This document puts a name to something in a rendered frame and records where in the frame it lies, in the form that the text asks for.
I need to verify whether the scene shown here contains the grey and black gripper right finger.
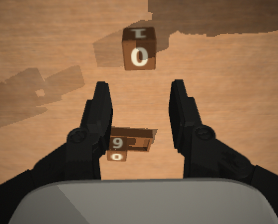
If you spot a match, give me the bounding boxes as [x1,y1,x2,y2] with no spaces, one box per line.
[168,79,278,217]

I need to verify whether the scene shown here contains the brown calendar cube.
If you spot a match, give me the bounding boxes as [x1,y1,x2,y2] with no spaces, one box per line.
[122,27,157,71]
[107,137,128,162]

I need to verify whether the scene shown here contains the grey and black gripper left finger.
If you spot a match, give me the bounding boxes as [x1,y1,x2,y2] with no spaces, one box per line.
[0,81,113,224]

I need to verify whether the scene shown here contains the brown wooden tray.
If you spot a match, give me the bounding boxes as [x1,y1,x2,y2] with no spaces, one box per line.
[110,127,153,152]

